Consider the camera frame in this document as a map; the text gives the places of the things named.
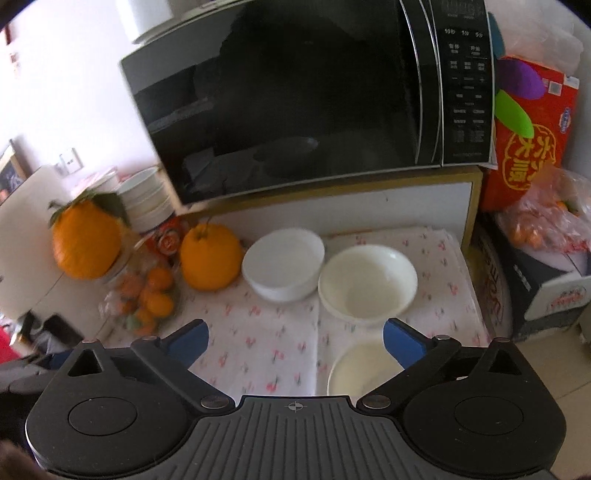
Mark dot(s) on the red gift box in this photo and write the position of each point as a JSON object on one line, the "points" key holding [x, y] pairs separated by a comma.
{"points": [[521, 161]]}

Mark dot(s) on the plastic bag of oranges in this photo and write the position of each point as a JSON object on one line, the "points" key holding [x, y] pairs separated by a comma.
{"points": [[540, 221]]}

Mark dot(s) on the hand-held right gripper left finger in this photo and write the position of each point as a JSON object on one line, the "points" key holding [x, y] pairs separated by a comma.
{"points": [[189, 344]]}

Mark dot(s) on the white plastic bag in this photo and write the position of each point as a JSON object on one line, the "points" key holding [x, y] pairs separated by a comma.
{"points": [[545, 41]]}

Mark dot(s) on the dark cardboard box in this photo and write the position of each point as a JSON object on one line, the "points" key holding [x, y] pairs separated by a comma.
{"points": [[521, 277]]}

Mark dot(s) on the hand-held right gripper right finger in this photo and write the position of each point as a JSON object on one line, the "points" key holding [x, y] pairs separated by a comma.
{"points": [[404, 344]]}

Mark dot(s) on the green plastic utensil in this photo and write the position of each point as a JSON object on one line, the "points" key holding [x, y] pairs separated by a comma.
{"points": [[512, 113]]}

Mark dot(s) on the white air fryer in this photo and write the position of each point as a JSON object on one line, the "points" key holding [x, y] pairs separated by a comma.
{"points": [[27, 240]]}

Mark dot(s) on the white round appliance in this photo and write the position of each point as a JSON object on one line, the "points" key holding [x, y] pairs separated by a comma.
{"points": [[157, 18]]}

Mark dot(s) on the cream bowl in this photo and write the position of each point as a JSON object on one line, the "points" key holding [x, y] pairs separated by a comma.
{"points": [[364, 281], [355, 369]]}

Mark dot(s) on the large orange fruit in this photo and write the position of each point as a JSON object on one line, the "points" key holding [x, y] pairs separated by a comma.
{"points": [[210, 258]]}

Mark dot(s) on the red printed can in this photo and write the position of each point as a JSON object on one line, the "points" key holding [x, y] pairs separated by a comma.
{"points": [[168, 240]]}

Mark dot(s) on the large orange with leaves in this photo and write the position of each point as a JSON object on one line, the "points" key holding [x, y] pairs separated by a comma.
{"points": [[85, 244]]}

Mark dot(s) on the purple plastic utensil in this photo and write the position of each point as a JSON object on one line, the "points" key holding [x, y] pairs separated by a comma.
{"points": [[521, 78]]}

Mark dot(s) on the black microwave oven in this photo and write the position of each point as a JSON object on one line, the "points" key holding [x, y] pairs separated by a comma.
{"points": [[286, 92]]}

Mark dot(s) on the framed picture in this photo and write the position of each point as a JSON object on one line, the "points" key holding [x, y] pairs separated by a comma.
{"points": [[9, 173]]}

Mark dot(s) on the stack of white bowls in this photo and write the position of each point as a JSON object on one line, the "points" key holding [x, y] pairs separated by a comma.
{"points": [[143, 198]]}

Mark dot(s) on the red plastic stool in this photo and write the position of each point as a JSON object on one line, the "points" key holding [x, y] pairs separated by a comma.
{"points": [[7, 344]]}

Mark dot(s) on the white bowl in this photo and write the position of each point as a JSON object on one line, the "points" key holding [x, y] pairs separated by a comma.
{"points": [[281, 258]]}

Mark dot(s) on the wall switch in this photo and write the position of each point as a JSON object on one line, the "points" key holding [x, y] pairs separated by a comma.
{"points": [[70, 160]]}

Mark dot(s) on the cherry print tablecloth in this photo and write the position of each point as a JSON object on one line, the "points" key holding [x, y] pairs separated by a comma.
{"points": [[258, 332]]}

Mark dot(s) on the bag of small tangerines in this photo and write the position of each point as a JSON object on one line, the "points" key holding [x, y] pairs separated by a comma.
{"points": [[152, 295]]}

